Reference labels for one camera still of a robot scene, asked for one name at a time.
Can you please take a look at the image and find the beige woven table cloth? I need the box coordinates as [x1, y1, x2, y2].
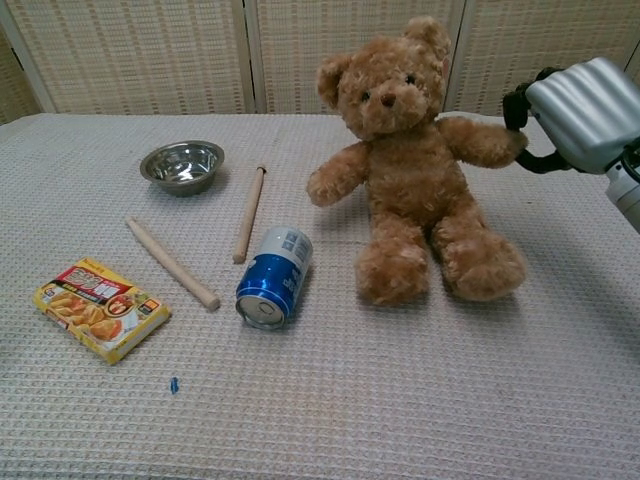
[0, 111, 640, 480]

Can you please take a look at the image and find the blue and white drink can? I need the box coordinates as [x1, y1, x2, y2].
[235, 225, 314, 331]

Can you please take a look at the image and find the wooden stick with dark tip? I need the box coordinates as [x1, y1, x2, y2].
[231, 166, 266, 265]

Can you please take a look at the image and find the brown plush teddy bear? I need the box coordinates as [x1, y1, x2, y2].
[305, 15, 530, 306]

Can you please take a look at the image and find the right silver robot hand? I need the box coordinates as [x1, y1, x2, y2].
[502, 56, 640, 176]

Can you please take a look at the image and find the yellow curry box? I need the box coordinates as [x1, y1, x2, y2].
[32, 256, 173, 366]

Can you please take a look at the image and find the stainless steel bowl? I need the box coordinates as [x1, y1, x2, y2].
[139, 139, 226, 198]

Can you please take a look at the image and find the woven folding screen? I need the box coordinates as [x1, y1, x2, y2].
[0, 0, 640, 126]

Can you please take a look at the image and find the plain wooden stick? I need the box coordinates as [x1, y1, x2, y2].
[124, 216, 221, 311]

